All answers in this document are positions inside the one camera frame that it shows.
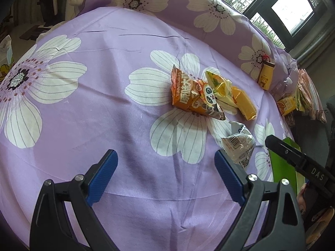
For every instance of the pink folded bedding pile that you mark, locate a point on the pink folded bedding pile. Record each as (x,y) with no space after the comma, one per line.
(311,96)

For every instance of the yellow green fruit snack packet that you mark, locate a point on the yellow green fruit snack packet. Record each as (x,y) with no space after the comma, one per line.
(219,89)

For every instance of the purple floral bed sheet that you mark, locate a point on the purple floral bed sheet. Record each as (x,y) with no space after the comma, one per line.
(104,109)

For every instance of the yellow bear bottle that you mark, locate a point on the yellow bear bottle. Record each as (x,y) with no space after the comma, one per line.
(265,77)

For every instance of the yellow snack carton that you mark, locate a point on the yellow snack carton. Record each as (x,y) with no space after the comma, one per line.
(287,106)

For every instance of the dark clear snack packet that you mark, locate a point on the dark clear snack packet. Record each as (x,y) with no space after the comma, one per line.
(290,120)

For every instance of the grey upholstered chair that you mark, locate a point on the grey upholstered chair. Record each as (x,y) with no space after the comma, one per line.
(331,115)

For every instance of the clear plastic water bottle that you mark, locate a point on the clear plastic water bottle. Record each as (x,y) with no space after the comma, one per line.
(284,87)

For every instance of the person's right hand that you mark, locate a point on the person's right hand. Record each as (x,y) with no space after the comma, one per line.
(301,197)

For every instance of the white plastic bag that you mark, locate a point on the white plastic bag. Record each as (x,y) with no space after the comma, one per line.
(5,47)

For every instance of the white grey snack packet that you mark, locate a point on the white grey snack packet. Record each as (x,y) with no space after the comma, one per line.
(239,143)

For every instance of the dark low stool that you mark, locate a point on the dark low stool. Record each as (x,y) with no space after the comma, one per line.
(36,31)

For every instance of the dark window frame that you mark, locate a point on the dark window frame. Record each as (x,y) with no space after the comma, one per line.
(288,21)

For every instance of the orange panda snack packet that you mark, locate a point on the orange panda snack packet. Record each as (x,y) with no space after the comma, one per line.
(191,94)

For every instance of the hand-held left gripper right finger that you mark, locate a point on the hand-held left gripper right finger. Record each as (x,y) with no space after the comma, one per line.
(230,175)

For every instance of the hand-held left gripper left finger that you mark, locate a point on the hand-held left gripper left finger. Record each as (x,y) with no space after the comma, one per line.
(103,177)

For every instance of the green cardboard box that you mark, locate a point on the green cardboard box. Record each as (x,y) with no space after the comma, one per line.
(282,167)

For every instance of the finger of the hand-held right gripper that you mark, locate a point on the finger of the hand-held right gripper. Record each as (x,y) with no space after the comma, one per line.
(285,151)

